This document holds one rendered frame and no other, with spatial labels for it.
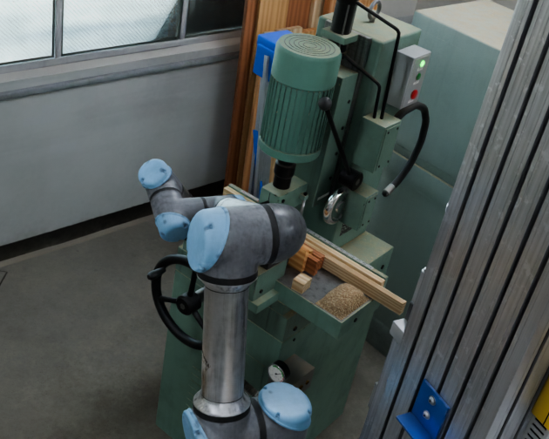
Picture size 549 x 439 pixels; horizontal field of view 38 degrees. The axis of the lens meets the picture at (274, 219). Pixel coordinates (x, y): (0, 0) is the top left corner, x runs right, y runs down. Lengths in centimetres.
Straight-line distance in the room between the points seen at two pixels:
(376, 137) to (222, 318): 94
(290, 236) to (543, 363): 50
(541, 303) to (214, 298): 60
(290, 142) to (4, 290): 175
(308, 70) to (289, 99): 10
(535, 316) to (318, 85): 104
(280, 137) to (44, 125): 147
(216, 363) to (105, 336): 178
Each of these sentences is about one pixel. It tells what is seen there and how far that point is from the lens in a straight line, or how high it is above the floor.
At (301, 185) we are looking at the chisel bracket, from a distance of 234.
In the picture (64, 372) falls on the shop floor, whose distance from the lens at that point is 317.
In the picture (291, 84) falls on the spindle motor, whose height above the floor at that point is 142.
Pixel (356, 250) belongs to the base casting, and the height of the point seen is 80.
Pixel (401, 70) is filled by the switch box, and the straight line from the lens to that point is 231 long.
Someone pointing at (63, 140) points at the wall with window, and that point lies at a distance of 349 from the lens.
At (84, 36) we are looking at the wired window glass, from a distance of 342.
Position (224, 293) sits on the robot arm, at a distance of 150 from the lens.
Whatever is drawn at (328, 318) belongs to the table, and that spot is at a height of 89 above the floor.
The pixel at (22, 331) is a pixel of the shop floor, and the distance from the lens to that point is 334.
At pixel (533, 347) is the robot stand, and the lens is 128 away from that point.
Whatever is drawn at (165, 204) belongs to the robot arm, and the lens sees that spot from 184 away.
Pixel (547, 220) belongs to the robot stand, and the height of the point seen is 169.
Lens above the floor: 224
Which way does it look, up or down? 33 degrees down
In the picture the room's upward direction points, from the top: 12 degrees clockwise
